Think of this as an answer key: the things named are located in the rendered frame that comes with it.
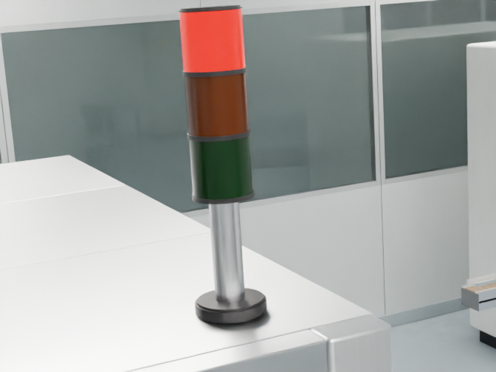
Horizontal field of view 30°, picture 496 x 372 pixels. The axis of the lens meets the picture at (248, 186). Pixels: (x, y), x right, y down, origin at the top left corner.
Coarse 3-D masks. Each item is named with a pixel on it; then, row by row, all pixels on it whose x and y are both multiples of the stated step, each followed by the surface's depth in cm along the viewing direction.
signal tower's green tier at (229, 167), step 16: (192, 144) 73; (208, 144) 72; (224, 144) 72; (240, 144) 72; (192, 160) 73; (208, 160) 72; (224, 160) 72; (240, 160) 73; (192, 176) 74; (208, 176) 72; (224, 176) 72; (240, 176) 73; (208, 192) 73; (224, 192) 73; (240, 192) 73
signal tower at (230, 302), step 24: (192, 72) 71; (216, 72) 70; (240, 72) 72; (216, 216) 74; (216, 240) 75; (240, 240) 75; (216, 264) 75; (240, 264) 76; (216, 288) 76; (240, 288) 76; (216, 312) 74; (240, 312) 74
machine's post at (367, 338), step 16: (352, 320) 74; (368, 320) 73; (320, 336) 71; (336, 336) 70; (352, 336) 71; (368, 336) 71; (384, 336) 72; (336, 352) 70; (352, 352) 71; (368, 352) 72; (384, 352) 72; (336, 368) 70; (352, 368) 71; (368, 368) 72; (384, 368) 72
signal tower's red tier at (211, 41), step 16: (192, 16) 70; (208, 16) 70; (224, 16) 70; (240, 16) 71; (192, 32) 70; (208, 32) 70; (224, 32) 70; (240, 32) 71; (192, 48) 71; (208, 48) 70; (224, 48) 70; (240, 48) 71; (192, 64) 71; (208, 64) 70; (224, 64) 71; (240, 64) 72
